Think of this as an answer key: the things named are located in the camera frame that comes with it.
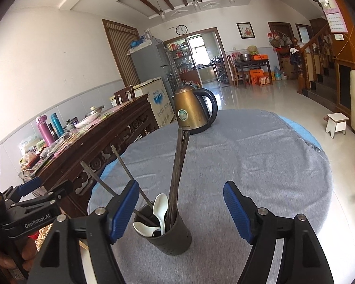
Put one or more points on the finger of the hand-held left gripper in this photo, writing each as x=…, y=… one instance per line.
x=32, y=185
x=62, y=188

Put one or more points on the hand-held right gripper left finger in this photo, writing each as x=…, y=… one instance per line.
x=122, y=213

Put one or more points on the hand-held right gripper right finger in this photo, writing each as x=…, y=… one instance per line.
x=239, y=213

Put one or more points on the grey metal chopstick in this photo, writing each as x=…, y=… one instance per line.
x=97, y=177
x=121, y=162

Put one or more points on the dark grey utensil holder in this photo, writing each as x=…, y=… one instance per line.
x=171, y=239

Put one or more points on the person's left hand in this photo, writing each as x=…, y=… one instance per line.
x=29, y=251

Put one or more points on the white plastic spoon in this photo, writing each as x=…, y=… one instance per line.
x=160, y=204
x=142, y=227

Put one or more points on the carved wooden sideboard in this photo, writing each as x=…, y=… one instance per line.
x=77, y=151

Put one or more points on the grey tablecloth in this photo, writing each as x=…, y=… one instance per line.
x=254, y=159

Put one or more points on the pink water bottle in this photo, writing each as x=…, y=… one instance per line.
x=44, y=130

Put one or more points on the dark slim bottle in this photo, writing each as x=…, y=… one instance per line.
x=53, y=131

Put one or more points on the blue water bottle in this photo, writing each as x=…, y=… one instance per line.
x=56, y=124

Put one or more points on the white bowl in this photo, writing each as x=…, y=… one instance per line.
x=83, y=122

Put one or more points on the metal pot with lid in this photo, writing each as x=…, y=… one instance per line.
x=94, y=111

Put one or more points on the light blue table cover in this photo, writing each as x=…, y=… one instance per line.
x=298, y=127

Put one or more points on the gold electric kettle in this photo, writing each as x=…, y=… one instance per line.
x=189, y=115

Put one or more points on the white chest freezer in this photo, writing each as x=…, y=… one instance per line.
x=159, y=103

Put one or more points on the small white stool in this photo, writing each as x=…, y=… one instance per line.
x=337, y=124

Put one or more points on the orange box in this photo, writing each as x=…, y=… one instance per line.
x=256, y=77
x=259, y=57

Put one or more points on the wooden dining chair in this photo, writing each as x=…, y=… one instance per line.
x=238, y=74

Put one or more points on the metal rack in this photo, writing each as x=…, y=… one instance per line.
x=219, y=71

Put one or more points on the clear water jug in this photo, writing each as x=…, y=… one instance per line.
x=277, y=74

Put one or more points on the striped wooden door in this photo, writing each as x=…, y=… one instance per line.
x=118, y=53

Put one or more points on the dark wooden side table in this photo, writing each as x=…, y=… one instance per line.
x=254, y=63

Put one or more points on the cardboard box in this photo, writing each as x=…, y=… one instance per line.
x=287, y=69

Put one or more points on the grey refrigerator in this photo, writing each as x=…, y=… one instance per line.
x=153, y=62

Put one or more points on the metal bowl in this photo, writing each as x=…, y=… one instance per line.
x=244, y=57

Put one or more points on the wooden staircase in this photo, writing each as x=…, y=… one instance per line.
x=322, y=80

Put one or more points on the glass bottle cabinet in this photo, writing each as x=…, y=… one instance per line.
x=180, y=62

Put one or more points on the woven basket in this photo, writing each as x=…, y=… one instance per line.
x=252, y=50

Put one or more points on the blue bag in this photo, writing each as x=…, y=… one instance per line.
x=136, y=42

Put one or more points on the kitchen window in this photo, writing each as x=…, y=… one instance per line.
x=199, y=50

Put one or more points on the framed flower picture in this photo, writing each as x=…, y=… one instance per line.
x=245, y=30

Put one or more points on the round wall clock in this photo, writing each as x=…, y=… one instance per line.
x=181, y=29

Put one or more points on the wall switch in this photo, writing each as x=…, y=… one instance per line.
x=339, y=36

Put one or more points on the wall calendar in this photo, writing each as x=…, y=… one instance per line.
x=335, y=11

